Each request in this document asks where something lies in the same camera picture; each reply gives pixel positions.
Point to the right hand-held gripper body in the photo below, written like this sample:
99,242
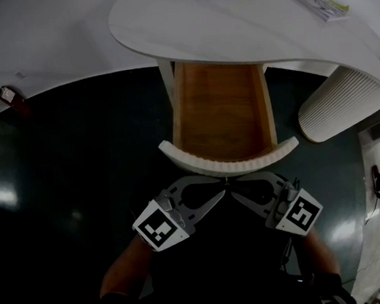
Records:
299,214

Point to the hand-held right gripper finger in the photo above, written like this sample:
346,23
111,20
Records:
252,203
256,176

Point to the white desk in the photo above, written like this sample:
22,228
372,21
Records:
231,23

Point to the white and green magazine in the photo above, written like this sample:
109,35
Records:
319,0

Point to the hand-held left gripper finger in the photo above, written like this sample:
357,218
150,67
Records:
205,210
196,180

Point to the red and white device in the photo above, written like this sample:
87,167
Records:
9,95

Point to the person's right forearm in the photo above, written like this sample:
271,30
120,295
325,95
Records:
320,255

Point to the person's black clothing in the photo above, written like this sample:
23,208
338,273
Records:
227,264

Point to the white fluted desk leg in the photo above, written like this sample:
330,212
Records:
342,103

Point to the wooden drawer with white front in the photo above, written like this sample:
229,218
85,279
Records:
219,111

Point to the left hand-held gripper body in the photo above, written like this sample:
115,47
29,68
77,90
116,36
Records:
160,227

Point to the person's left forearm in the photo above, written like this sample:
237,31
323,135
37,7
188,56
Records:
124,271

